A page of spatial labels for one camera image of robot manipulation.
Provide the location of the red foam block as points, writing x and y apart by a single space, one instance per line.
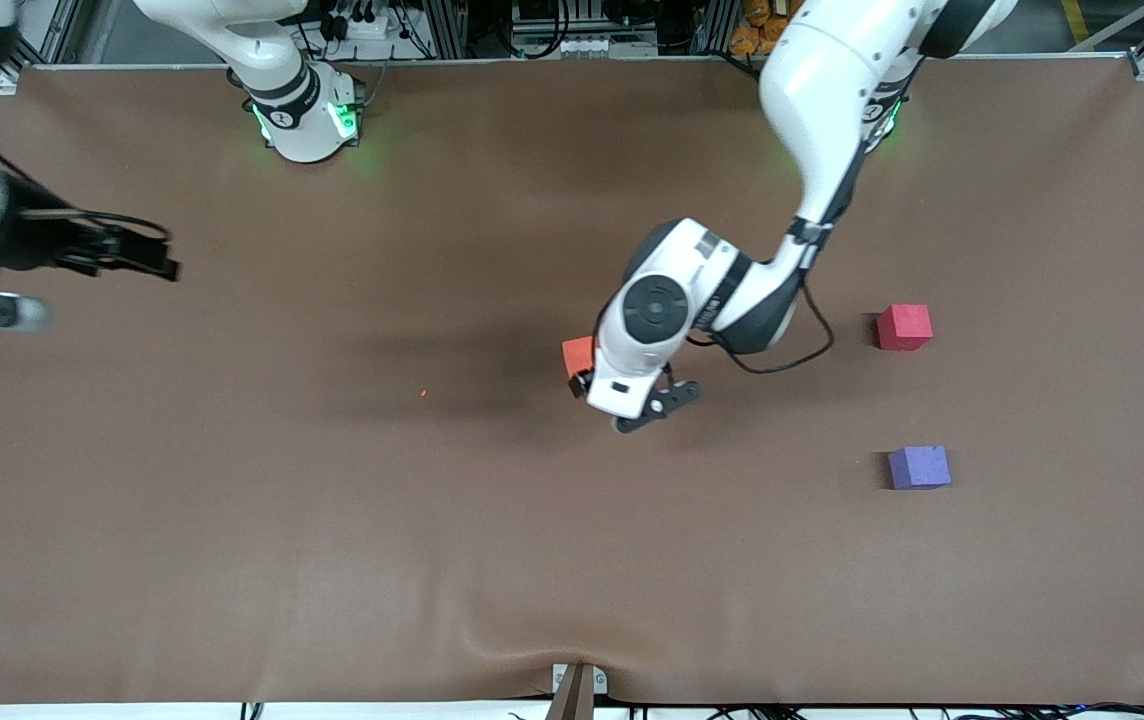
904 327

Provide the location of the orange foam block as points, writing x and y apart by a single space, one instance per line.
578 355

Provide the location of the aluminium frame post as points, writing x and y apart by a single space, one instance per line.
719 25
450 28

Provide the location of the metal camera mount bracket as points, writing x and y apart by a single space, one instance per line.
577 695

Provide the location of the silver table edge rail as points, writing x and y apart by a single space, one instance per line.
532 61

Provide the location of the orange packets pile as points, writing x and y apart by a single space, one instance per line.
752 35

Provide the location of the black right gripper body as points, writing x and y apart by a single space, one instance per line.
32 238

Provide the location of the white connector block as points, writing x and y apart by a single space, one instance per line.
602 46

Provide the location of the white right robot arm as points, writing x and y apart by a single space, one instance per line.
297 115

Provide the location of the white power strip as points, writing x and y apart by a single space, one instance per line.
362 27

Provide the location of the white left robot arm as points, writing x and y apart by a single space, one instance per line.
812 100

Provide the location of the purple foam block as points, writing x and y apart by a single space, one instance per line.
919 467

